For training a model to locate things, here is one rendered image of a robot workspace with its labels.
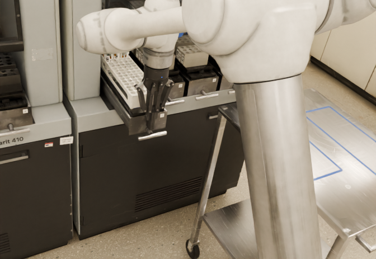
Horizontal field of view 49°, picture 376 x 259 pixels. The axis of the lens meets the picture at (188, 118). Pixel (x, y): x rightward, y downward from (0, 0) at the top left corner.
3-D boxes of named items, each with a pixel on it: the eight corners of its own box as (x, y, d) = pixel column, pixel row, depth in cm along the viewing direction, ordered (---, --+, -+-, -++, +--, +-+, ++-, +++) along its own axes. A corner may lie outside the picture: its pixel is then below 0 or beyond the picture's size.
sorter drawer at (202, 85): (120, 26, 205) (121, 8, 200) (145, 23, 211) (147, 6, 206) (192, 103, 156) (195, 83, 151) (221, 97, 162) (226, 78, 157)
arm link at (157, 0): (164, 35, 124) (125, 41, 117) (170, -16, 115) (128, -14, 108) (184, 51, 117) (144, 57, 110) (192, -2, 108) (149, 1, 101)
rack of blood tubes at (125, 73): (99, 69, 153) (99, 53, 150) (124, 65, 158) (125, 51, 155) (130, 112, 133) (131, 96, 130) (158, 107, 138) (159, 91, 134)
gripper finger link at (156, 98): (153, 76, 126) (158, 76, 126) (151, 107, 132) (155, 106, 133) (159, 83, 123) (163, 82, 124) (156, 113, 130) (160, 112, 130)
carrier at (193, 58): (205, 62, 166) (207, 48, 163) (207, 64, 165) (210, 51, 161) (179, 65, 161) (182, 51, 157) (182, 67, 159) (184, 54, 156)
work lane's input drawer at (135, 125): (68, 45, 180) (67, 26, 175) (98, 42, 187) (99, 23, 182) (133, 144, 131) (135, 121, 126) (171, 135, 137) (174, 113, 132)
